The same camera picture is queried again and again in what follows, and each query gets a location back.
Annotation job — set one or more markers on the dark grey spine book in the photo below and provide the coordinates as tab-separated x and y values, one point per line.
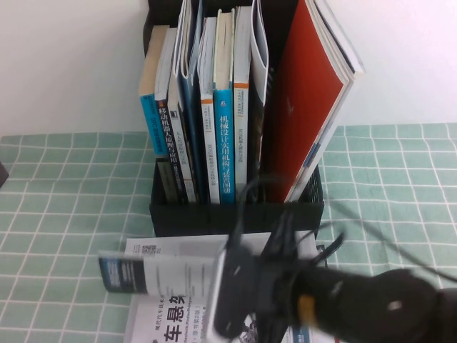
168	182

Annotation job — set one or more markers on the black spine robot book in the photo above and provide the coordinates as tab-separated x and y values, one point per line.
165	125

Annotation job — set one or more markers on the green checked tablecloth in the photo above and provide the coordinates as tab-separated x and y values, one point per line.
71	214

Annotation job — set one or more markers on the white car suspension book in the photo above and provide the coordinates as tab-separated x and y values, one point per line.
168	321

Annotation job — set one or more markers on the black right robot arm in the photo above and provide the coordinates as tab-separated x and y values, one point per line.
375	307

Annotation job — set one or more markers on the white portrait cover magazine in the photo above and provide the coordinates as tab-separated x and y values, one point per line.
171	271

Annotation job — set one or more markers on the blue cover magazine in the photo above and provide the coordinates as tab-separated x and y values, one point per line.
189	107

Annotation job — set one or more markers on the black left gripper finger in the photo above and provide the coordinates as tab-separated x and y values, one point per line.
3	175

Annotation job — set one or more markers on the red cover magazine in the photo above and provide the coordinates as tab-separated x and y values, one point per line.
303	107

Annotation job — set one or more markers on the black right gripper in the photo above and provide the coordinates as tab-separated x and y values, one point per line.
280	278

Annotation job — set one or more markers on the black mesh book holder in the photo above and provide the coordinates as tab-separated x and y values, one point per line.
185	218

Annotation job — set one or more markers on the cyan spine book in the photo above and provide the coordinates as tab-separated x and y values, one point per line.
151	121

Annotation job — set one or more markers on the blue spine mechanical design book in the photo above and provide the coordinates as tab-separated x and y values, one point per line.
225	143

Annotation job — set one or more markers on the black right camera mount plate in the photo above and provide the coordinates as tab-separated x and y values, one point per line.
239	278

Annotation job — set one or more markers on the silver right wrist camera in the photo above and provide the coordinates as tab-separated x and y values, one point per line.
216	303

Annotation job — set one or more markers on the grey spine thin book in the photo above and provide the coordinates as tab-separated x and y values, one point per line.
181	146

